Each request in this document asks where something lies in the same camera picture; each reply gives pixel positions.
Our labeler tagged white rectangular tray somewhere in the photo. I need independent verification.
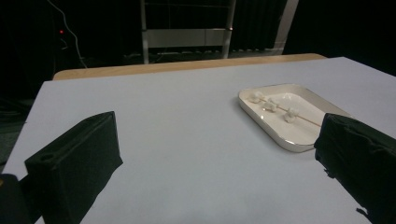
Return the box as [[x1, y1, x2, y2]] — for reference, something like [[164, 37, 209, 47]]
[[237, 83, 354, 153]]

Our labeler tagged small white food piece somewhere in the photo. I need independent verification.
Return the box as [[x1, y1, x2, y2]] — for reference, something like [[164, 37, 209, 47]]
[[262, 98, 279, 113], [283, 107, 301, 123], [248, 91, 266, 105]]

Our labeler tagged white cable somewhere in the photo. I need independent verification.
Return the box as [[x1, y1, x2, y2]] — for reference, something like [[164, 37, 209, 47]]
[[46, 0, 89, 69]]

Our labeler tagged white metal desk frame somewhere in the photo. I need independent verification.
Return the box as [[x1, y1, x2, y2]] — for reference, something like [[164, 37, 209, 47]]
[[139, 0, 237, 65]]

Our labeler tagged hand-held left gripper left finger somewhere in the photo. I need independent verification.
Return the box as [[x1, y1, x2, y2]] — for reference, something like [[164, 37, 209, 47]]
[[24, 111, 123, 224]]

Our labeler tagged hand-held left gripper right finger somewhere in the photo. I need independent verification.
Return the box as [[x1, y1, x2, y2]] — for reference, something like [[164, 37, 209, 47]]
[[313, 113, 396, 224]]

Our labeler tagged grey metal post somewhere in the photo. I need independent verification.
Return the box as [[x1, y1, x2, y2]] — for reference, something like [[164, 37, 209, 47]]
[[273, 0, 301, 56]]

